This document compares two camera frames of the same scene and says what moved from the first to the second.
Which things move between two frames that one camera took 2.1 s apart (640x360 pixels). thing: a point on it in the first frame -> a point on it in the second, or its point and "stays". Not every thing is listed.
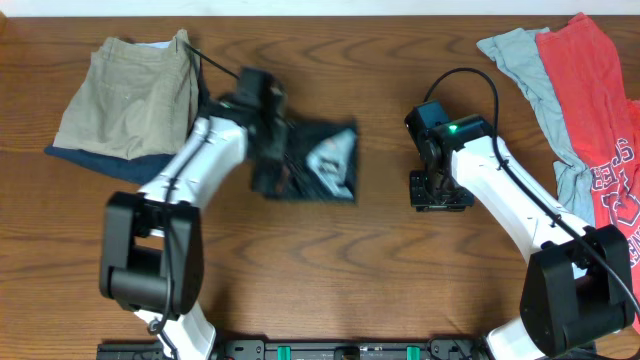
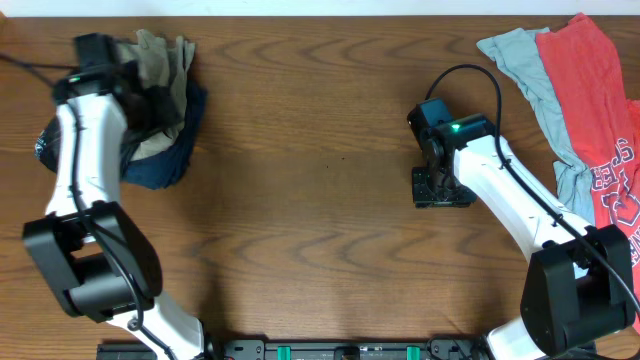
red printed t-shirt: x=606 y=117 stays
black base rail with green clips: x=313 y=348 stays
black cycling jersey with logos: x=323 y=162 -> x=46 y=143
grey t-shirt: x=517 y=49 stays
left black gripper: x=279 y=150 -> x=169 y=108
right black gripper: x=423 y=202 stays
